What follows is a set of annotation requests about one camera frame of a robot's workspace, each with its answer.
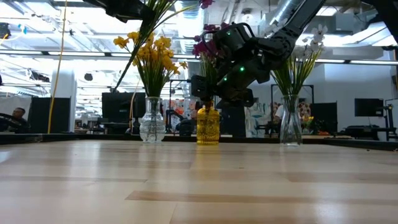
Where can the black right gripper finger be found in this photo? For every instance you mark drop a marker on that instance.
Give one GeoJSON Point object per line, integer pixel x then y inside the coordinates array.
{"type": "Point", "coordinates": [236, 98]}
{"type": "Point", "coordinates": [203, 87]}

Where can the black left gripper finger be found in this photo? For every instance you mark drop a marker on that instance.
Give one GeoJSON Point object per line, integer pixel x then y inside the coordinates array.
{"type": "Point", "coordinates": [147, 14]}

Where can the yellow artificial flower stem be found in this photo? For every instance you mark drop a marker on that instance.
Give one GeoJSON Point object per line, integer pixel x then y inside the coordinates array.
{"type": "Point", "coordinates": [120, 41]}
{"type": "Point", "coordinates": [161, 42]}

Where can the purple artificial flower bunch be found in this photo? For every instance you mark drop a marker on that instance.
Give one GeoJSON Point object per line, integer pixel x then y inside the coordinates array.
{"type": "Point", "coordinates": [169, 63]}

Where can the white artificial flower stem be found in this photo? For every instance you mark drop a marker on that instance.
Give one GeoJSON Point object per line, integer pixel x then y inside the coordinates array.
{"type": "Point", "coordinates": [318, 31]}
{"type": "Point", "coordinates": [303, 67]}

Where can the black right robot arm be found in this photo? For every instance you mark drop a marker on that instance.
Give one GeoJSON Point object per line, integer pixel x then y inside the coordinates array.
{"type": "Point", "coordinates": [304, 15]}

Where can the yellow glass vase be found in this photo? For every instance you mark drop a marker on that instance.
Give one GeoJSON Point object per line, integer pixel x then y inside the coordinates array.
{"type": "Point", "coordinates": [207, 127]}

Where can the ribbed clear glass vase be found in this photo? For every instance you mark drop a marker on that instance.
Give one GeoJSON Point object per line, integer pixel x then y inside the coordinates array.
{"type": "Point", "coordinates": [152, 124]}

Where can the slim clear glass vase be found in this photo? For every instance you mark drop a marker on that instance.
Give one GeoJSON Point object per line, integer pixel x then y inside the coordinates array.
{"type": "Point", "coordinates": [290, 130]}

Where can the person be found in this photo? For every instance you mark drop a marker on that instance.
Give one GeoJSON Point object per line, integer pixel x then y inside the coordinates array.
{"type": "Point", "coordinates": [279, 112]}
{"type": "Point", "coordinates": [19, 119]}

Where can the large black monitor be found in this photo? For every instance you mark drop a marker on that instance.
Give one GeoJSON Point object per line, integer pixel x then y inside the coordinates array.
{"type": "Point", "coordinates": [122, 107]}

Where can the black partition panel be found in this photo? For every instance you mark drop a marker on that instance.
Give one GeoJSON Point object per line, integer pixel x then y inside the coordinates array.
{"type": "Point", "coordinates": [325, 118]}
{"type": "Point", "coordinates": [49, 115]}

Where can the white pillar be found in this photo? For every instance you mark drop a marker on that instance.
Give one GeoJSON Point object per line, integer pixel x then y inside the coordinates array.
{"type": "Point", "coordinates": [63, 84]}

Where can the small black monitor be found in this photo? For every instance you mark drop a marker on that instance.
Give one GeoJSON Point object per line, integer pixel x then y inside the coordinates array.
{"type": "Point", "coordinates": [369, 107]}

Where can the dark office desk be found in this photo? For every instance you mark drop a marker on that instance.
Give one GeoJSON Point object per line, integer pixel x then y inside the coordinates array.
{"type": "Point", "coordinates": [370, 128]}

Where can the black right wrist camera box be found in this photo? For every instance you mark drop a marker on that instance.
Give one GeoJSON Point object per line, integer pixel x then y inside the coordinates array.
{"type": "Point", "coordinates": [231, 39]}

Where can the silver ventilation duct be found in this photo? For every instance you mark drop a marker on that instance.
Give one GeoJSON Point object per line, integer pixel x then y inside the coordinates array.
{"type": "Point", "coordinates": [281, 12]}

